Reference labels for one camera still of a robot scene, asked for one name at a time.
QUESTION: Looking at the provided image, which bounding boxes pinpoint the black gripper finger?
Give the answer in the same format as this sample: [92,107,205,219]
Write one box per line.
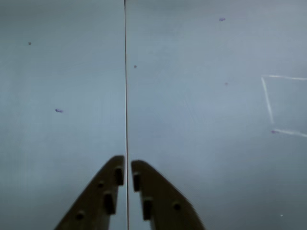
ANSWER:
[54,155,126,230]
[130,160,207,230]

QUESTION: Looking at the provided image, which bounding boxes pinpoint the grey table mat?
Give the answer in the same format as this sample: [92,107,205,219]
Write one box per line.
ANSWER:
[0,0,127,230]
[126,0,307,230]

